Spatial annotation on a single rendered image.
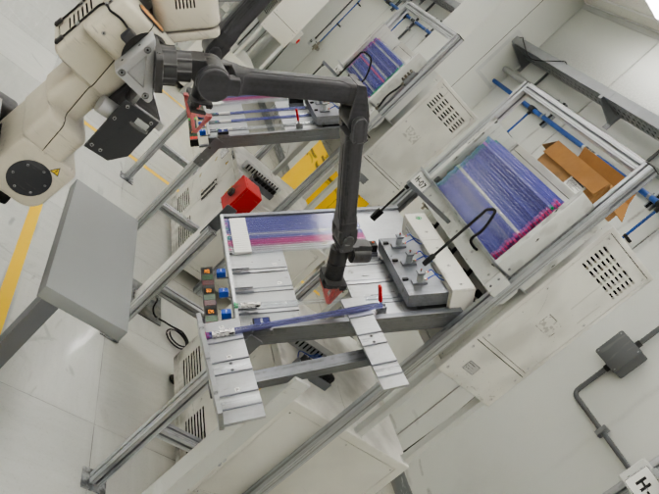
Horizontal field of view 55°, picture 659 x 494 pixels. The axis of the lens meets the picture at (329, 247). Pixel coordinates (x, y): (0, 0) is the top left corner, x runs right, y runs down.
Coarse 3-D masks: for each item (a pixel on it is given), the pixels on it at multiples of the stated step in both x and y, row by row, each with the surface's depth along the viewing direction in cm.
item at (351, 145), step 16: (352, 128) 160; (352, 144) 165; (352, 160) 169; (352, 176) 172; (352, 192) 176; (336, 208) 181; (352, 208) 179; (336, 224) 183; (352, 224) 182; (336, 240) 186
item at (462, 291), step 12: (408, 216) 237; (420, 216) 237; (408, 228) 234; (420, 228) 229; (432, 228) 230; (420, 240) 223; (432, 240) 223; (432, 252) 216; (444, 252) 217; (432, 264) 213; (444, 264) 210; (456, 264) 211; (444, 276) 204; (456, 276) 205; (456, 288) 199; (468, 288) 199; (456, 300) 201; (468, 300) 202
